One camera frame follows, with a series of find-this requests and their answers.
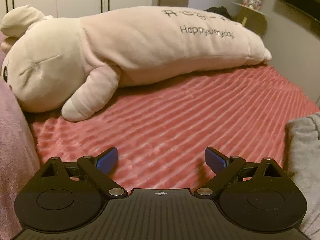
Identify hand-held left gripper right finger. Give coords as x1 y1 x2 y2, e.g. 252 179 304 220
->
194 148 285 199

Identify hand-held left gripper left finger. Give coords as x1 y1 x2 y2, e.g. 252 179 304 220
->
37 147 128 199

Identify grey sweat pants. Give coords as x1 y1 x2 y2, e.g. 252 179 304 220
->
285 112 320 240

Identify pink ribbed blanket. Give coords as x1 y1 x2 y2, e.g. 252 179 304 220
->
26 64 320 195

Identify pink pillow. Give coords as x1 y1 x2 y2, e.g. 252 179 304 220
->
0 34 42 240

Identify cream plush animal pillow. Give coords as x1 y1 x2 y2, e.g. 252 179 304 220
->
0 4 272 122

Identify yellow chair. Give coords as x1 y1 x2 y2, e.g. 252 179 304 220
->
232 2 268 37

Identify black cloth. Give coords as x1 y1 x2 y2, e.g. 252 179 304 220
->
204 6 234 20

